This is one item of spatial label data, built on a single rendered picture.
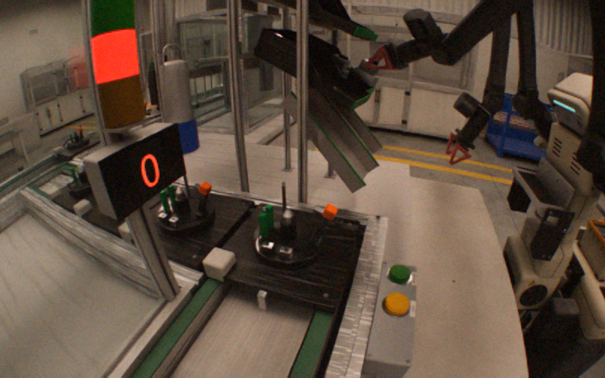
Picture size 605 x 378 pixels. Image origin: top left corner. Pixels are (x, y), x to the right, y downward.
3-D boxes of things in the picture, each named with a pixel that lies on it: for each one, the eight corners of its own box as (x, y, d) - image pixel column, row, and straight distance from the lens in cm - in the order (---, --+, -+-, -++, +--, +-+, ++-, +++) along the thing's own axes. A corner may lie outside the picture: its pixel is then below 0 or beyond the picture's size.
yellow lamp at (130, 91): (154, 115, 33) (148, 72, 32) (120, 129, 30) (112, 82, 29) (129, 115, 37) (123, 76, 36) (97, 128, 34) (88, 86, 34)
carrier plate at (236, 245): (359, 228, 62) (360, 220, 61) (334, 315, 45) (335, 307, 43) (260, 208, 68) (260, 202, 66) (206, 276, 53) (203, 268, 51)
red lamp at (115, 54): (148, 71, 32) (144, 28, 33) (112, 80, 29) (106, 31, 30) (122, 76, 36) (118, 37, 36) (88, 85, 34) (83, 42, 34)
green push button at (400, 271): (408, 273, 54) (411, 265, 52) (407, 289, 51) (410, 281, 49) (388, 269, 53) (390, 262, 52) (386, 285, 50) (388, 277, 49)
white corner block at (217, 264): (238, 267, 53) (235, 251, 50) (226, 284, 50) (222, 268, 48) (218, 261, 55) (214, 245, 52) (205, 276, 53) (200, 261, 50)
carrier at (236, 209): (255, 208, 68) (251, 161, 62) (200, 274, 53) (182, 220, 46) (182, 192, 81) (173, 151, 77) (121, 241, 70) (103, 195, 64)
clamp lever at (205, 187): (207, 211, 61) (212, 184, 56) (202, 216, 60) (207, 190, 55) (194, 203, 62) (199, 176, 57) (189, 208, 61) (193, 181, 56)
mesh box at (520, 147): (538, 152, 605) (550, 104, 592) (558, 172, 531) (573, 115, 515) (483, 139, 554) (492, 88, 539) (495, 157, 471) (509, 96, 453)
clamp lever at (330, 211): (321, 237, 51) (338, 207, 47) (318, 244, 50) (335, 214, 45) (304, 228, 51) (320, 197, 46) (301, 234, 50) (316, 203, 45)
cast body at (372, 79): (374, 86, 82) (386, 65, 81) (370, 87, 77) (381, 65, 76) (351, 72, 84) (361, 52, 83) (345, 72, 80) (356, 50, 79)
